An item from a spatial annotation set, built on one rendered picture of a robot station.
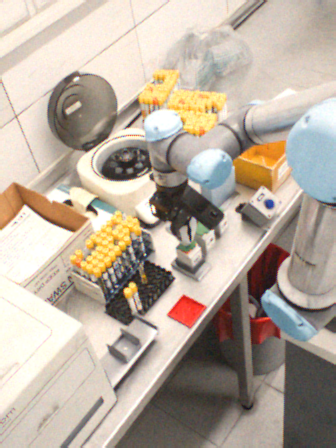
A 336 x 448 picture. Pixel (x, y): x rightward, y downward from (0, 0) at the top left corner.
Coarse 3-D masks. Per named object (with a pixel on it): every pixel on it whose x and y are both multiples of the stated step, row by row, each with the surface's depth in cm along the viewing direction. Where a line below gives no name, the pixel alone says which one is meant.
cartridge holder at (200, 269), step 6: (204, 258) 136; (174, 264) 138; (180, 264) 136; (186, 264) 135; (198, 264) 135; (204, 264) 137; (210, 264) 137; (180, 270) 138; (186, 270) 136; (192, 270) 134; (198, 270) 136; (204, 270) 136; (192, 276) 136; (198, 276) 135
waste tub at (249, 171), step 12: (264, 144) 159; (276, 144) 156; (240, 156) 156; (252, 156) 162; (264, 156) 162; (276, 156) 159; (240, 168) 152; (252, 168) 149; (264, 168) 146; (276, 168) 147; (288, 168) 153; (240, 180) 156; (252, 180) 152; (264, 180) 149; (276, 180) 150
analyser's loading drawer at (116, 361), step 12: (132, 324) 125; (144, 324) 124; (156, 324) 122; (120, 336) 122; (132, 336) 119; (144, 336) 122; (108, 348) 119; (120, 348) 121; (132, 348) 121; (144, 348) 121; (108, 360) 119; (120, 360) 119; (132, 360) 119; (108, 372) 117; (120, 372) 117
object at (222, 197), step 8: (232, 176) 149; (224, 184) 147; (232, 184) 151; (208, 192) 145; (216, 192) 146; (224, 192) 149; (232, 192) 153; (208, 200) 147; (216, 200) 148; (224, 200) 151; (232, 200) 152; (224, 208) 150
